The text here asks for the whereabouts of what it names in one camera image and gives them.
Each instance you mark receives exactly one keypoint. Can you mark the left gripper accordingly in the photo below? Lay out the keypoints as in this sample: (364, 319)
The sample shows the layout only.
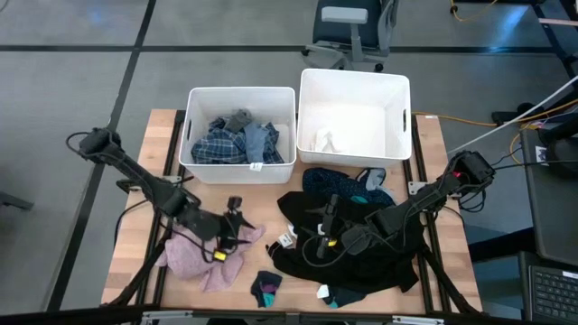
(227, 230)

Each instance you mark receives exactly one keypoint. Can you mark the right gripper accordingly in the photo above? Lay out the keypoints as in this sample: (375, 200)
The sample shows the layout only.
(332, 225)

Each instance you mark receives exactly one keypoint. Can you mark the navy dotted garment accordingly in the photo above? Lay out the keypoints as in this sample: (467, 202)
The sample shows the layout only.
(329, 182)

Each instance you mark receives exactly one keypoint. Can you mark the pink knitted sweater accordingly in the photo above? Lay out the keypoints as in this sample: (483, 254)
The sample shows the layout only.
(189, 262)

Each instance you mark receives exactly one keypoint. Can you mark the black purple teal sock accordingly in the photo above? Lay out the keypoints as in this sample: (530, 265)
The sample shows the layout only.
(266, 289)

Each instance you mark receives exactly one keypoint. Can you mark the black garment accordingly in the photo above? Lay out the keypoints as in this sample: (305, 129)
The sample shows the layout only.
(361, 271)

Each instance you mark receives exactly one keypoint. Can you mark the light blue garment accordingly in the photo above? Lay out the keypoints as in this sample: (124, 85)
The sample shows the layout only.
(375, 178)

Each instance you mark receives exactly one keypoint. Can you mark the dark sock with teal toe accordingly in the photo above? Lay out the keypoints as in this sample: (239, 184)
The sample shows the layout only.
(345, 297)

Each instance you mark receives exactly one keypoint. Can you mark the blue plaid shirt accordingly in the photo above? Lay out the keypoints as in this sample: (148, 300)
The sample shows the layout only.
(217, 149)

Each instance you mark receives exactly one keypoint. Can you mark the blue-grey garment with tag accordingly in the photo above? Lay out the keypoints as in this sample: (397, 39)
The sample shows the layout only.
(256, 142)

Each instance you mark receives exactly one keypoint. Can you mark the dark grey garment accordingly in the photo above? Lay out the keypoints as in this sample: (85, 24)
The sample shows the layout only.
(239, 121)

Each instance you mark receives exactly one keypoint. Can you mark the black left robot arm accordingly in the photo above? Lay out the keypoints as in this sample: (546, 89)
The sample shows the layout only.
(135, 173)

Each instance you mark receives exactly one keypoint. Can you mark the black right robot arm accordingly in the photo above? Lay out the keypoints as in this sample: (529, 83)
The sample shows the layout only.
(420, 198)

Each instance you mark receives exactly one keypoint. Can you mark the white perforated plastic bin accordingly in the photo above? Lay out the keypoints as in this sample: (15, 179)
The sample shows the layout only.
(235, 173)
(357, 113)

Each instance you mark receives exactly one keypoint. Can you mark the white cloth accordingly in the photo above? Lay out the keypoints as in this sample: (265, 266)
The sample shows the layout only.
(329, 141)

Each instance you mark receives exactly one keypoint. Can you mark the grey office chair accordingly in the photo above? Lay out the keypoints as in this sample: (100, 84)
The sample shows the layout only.
(347, 27)

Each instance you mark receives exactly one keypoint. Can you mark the grey furniture foot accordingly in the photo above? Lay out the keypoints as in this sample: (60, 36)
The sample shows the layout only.
(15, 201)

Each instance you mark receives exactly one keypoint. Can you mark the black laptop keyboard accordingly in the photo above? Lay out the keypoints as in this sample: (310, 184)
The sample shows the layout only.
(555, 293)

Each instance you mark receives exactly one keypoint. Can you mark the black metal table frame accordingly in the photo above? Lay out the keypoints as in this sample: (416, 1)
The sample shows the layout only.
(248, 319)

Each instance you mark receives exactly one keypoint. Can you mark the silver mounting bracket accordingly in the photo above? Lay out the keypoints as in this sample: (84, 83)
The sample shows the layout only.
(415, 187)

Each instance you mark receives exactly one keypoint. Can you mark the black table leg frame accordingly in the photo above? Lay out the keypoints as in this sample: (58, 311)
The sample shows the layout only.
(548, 31)

